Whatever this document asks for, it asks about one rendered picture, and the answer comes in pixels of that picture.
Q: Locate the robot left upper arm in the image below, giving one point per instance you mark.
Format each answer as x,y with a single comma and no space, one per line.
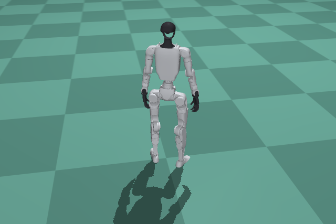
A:
149,59

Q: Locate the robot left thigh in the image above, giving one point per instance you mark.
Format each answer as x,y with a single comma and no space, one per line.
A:
154,103

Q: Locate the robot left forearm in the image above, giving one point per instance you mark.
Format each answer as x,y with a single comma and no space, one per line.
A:
145,81

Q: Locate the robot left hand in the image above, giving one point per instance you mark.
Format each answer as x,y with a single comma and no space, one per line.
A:
144,93

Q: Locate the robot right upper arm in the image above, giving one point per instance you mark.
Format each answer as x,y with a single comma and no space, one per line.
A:
186,54

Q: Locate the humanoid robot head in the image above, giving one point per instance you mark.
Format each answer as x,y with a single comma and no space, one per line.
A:
168,27

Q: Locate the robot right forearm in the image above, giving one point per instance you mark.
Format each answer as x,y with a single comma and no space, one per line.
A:
193,84

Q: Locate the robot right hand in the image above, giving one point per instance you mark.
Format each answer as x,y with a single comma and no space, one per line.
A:
196,102

